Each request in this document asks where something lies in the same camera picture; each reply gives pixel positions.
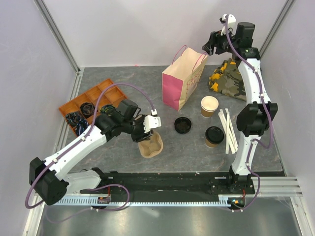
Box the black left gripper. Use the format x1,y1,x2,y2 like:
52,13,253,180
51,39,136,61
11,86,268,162
123,115,153,143

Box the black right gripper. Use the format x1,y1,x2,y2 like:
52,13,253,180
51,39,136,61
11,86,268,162
201,27,238,56

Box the brown pulp cup carrier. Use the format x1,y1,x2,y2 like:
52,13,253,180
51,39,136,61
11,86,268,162
138,131,163,159

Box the pink and cream paper bag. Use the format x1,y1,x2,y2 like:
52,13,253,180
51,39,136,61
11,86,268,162
162,45,208,111

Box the black cup lid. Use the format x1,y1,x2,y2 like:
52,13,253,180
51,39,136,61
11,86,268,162
205,126,225,144
174,117,192,134

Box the brown paper cup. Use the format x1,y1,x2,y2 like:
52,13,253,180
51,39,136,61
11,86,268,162
204,126,225,148

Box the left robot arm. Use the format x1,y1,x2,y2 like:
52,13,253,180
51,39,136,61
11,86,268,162
29,99,161,206

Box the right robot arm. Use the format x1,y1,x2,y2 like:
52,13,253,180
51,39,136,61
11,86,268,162
202,14,278,194

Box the camouflage folded cloth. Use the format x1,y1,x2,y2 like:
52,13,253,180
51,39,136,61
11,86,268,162
208,58,246,101

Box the brown rolled tie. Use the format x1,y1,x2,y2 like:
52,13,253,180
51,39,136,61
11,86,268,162
80,102,95,118

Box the blue striped rolled tie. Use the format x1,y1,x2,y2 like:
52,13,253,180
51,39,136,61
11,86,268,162
75,119,89,136

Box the stacked brown paper cups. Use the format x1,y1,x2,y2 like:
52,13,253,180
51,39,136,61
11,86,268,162
200,96,219,118

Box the dark rolled tie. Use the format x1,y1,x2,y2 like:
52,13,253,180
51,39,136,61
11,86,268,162
65,111,82,127

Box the white wrapped straw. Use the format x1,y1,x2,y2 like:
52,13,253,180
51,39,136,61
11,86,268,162
225,108,238,153
218,109,236,154

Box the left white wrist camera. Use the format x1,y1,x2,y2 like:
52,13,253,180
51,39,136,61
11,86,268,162
143,109,161,133

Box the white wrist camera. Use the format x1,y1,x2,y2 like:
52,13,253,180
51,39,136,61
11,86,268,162
220,14,236,36
143,109,161,133

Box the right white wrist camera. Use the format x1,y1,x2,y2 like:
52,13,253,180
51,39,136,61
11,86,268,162
220,14,236,36

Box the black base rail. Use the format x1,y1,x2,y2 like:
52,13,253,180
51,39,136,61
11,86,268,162
81,168,257,201

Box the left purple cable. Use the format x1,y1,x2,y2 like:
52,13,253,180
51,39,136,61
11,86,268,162
24,83,157,223

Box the purple cable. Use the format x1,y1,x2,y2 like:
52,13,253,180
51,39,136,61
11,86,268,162
24,83,157,223
225,14,274,214

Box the white slotted cable duct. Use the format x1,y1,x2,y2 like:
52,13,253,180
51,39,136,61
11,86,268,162
55,195,242,207

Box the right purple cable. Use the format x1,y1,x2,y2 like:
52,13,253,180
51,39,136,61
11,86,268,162
225,14,274,214

